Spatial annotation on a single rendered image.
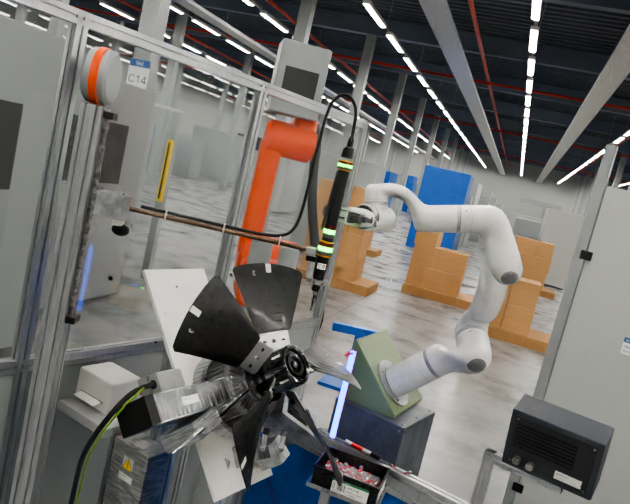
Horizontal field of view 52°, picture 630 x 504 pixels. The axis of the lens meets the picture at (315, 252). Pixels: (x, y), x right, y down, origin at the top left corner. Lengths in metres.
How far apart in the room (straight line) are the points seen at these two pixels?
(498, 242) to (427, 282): 9.05
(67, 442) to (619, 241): 2.58
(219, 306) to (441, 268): 9.52
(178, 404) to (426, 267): 9.61
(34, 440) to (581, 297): 2.52
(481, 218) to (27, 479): 1.59
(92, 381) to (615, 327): 2.40
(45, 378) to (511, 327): 7.96
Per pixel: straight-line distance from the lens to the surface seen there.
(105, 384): 2.17
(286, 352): 1.83
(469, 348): 2.35
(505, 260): 2.12
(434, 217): 2.07
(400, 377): 2.50
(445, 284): 11.13
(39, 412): 2.10
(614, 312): 3.42
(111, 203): 1.90
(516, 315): 9.41
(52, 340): 2.01
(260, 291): 1.96
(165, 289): 1.99
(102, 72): 1.87
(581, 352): 3.47
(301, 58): 5.81
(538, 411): 2.02
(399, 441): 2.45
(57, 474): 2.48
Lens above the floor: 1.78
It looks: 8 degrees down
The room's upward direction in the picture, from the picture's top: 13 degrees clockwise
